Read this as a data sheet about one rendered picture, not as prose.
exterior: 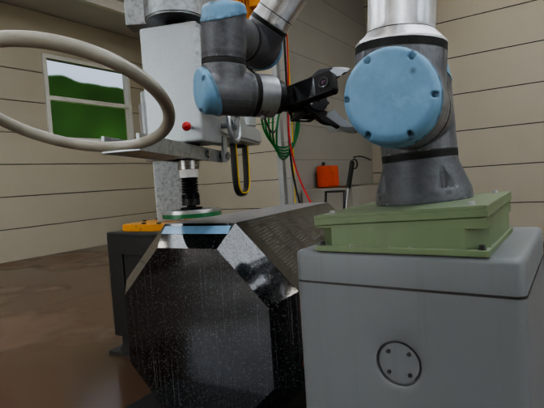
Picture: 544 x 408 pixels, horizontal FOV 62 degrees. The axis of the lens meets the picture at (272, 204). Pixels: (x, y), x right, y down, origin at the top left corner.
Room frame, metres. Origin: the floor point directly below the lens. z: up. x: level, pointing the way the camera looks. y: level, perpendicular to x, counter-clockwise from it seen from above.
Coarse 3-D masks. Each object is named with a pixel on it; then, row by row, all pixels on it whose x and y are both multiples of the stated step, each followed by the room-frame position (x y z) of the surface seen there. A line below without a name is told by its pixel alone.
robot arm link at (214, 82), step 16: (208, 64) 0.89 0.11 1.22; (224, 64) 0.89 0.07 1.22; (240, 64) 0.90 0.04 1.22; (208, 80) 0.87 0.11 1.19; (224, 80) 0.89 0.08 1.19; (240, 80) 0.90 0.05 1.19; (256, 80) 0.92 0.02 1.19; (208, 96) 0.88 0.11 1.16; (224, 96) 0.89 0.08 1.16; (240, 96) 0.90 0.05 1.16; (256, 96) 0.92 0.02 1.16; (208, 112) 0.91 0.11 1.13; (224, 112) 0.91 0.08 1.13; (240, 112) 0.93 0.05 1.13; (256, 112) 0.94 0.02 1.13
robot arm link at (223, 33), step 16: (224, 0) 0.89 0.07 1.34; (208, 16) 0.89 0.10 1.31; (224, 16) 0.88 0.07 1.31; (240, 16) 0.90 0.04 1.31; (208, 32) 0.89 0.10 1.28; (224, 32) 0.88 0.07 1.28; (240, 32) 0.90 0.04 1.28; (256, 32) 0.96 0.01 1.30; (208, 48) 0.89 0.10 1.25; (224, 48) 0.88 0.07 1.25; (240, 48) 0.90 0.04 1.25; (256, 48) 0.97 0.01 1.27
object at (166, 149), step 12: (156, 144) 1.36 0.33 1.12; (168, 144) 1.44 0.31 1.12; (180, 144) 1.52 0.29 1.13; (192, 144) 1.62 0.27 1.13; (132, 156) 1.43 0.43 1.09; (144, 156) 1.47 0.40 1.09; (156, 156) 1.49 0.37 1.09; (168, 156) 1.52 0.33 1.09; (180, 156) 1.52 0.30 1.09; (192, 156) 1.61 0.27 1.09; (204, 156) 1.73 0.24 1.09; (216, 156) 1.85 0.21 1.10; (228, 156) 1.89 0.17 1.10
